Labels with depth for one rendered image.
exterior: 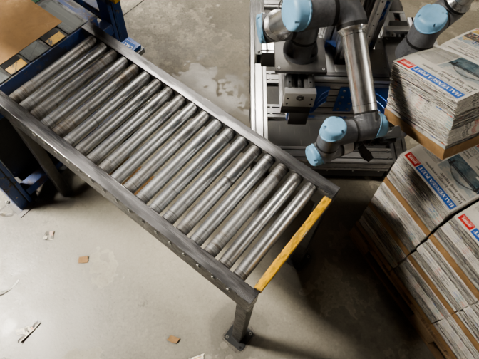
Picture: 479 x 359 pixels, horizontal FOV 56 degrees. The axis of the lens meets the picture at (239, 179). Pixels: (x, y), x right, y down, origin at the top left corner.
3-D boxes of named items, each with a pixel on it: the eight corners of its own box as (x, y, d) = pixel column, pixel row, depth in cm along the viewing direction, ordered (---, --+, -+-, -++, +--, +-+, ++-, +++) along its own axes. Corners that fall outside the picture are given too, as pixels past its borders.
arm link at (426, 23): (400, 37, 189) (413, 11, 177) (419, 22, 193) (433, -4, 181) (424, 53, 185) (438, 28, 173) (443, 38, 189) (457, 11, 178)
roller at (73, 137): (154, 80, 194) (152, 73, 189) (70, 152, 175) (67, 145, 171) (145, 75, 195) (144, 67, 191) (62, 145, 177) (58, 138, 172)
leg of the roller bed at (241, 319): (246, 334, 217) (257, 300, 157) (239, 344, 215) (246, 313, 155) (237, 326, 219) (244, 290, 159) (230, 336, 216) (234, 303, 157)
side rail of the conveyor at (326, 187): (333, 201, 177) (341, 186, 167) (326, 210, 175) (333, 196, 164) (96, 40, 213) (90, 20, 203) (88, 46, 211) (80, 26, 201)
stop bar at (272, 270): (332, 201, 163) (333, 199, 162) (260, 295, 146) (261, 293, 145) (324, 196, 164) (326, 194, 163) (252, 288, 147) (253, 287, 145)
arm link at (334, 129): (353, 110, 140) (344, 129, 149) (318, 116, 138) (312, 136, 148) (362, 130, 136) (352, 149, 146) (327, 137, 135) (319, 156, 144)
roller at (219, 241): (289, 172, 175) (291, 167, 170) (211, 263, 156) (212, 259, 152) (278, 164, 176) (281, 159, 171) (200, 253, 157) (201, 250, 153)
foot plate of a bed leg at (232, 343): (259, 332, 218) (259, 332, 217) (240, 357, 212) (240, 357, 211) (237, 315, 221) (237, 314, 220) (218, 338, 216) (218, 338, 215)
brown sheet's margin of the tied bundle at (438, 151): (418, 104, 166) (420, 93, 163) (480, 144, 146) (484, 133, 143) (383, 117, 162) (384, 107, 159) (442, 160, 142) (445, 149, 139)
